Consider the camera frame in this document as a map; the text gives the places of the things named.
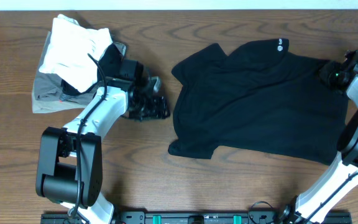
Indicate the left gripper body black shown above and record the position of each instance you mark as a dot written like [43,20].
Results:
[146,107]

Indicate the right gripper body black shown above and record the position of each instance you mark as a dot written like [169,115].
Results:
[331,75]

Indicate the black t-shirt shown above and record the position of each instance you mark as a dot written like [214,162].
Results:
[260,97]

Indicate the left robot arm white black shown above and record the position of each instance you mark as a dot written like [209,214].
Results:
[70,166]

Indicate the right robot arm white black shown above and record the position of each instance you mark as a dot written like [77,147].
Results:
[341,177]

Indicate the black folded garment in pile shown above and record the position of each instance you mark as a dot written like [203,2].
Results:
[109,63]

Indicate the white folded garment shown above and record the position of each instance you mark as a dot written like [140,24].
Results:
[71,52]

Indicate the grey folded garment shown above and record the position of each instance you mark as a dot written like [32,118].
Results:
[47,95]

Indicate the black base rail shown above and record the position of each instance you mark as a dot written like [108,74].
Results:
[263,217]

